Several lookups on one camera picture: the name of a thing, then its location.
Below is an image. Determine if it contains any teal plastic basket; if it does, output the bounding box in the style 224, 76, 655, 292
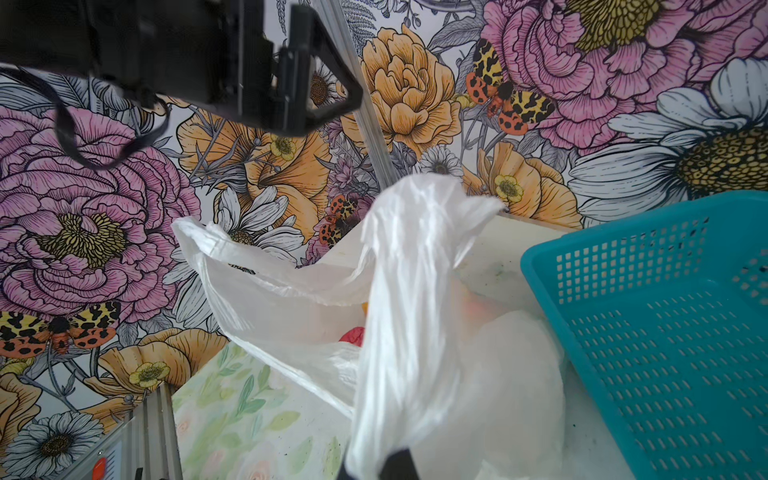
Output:
521, 191, 767, 479

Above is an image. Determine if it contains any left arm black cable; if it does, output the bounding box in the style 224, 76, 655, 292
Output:
0, 65, 172, 171

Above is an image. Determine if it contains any orange toy fruit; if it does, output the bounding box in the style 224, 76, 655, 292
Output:
339, 302, 368, 347

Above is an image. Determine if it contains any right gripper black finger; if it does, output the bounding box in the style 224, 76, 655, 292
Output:
335, 449, 419, 480

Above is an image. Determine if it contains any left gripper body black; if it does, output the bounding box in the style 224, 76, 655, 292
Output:
1, 1, 363, 137

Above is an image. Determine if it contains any translucent white plastic bag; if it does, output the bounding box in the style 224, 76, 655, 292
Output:
173, 174, 565, 479

